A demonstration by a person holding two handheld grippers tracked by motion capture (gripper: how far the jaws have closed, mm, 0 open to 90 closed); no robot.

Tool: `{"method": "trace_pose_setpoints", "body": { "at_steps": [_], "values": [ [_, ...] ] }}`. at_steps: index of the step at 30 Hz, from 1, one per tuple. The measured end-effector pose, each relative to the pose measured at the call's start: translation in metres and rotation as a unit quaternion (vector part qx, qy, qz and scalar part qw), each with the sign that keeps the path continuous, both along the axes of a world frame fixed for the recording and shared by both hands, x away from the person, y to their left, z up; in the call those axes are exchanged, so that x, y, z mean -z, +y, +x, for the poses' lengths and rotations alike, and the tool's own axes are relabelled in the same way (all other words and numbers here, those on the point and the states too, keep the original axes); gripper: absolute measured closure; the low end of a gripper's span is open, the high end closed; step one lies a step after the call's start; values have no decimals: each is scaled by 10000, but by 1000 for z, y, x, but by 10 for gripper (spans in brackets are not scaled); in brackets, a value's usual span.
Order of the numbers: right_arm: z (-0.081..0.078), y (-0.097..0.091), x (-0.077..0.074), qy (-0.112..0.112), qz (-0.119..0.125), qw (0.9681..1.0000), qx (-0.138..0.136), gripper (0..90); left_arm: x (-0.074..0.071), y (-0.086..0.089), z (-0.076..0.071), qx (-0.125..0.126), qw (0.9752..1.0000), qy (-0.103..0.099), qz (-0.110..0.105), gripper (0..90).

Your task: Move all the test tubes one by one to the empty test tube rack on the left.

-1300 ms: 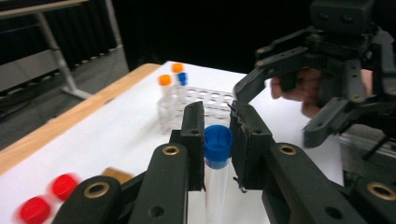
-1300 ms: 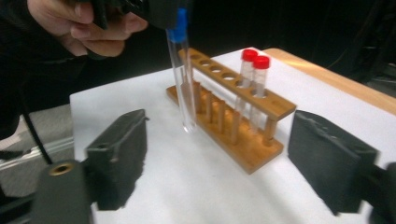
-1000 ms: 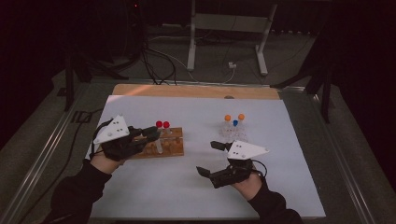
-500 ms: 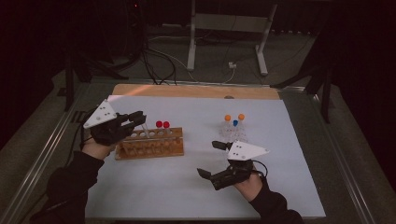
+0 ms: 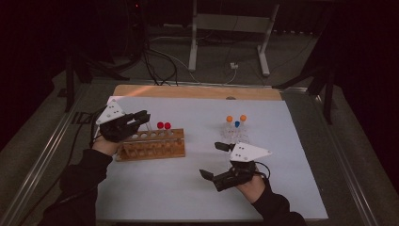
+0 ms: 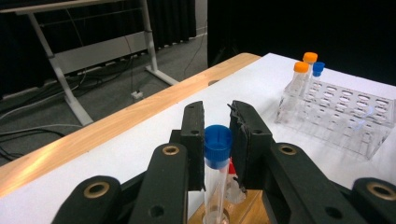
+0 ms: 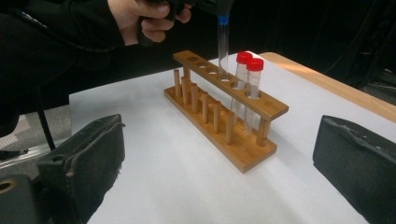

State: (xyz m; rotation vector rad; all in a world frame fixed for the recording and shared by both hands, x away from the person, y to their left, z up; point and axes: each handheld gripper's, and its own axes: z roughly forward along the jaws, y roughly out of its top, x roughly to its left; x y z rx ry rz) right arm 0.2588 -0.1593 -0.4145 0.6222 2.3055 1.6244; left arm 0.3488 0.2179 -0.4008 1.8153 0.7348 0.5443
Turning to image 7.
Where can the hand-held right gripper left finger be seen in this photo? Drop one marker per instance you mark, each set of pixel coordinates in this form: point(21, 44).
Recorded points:
point(90, 158)

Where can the wooden test tube rack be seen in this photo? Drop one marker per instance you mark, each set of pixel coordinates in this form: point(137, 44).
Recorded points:
point(249, 152)

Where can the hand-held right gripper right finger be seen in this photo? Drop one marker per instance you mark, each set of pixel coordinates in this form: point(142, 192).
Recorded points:
point(361, 168)

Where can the black curtain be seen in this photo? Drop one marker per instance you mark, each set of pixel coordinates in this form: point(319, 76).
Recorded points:
point(311, 28)

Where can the red cap test tube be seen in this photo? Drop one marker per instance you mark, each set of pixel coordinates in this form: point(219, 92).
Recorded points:
point(243, 58)
point(255, 64)

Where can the blue cap test tube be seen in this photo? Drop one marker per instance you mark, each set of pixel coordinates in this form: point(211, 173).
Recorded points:
point(223, 46)

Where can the white table mat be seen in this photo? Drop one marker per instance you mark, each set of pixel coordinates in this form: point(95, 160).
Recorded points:
point(174, 174)

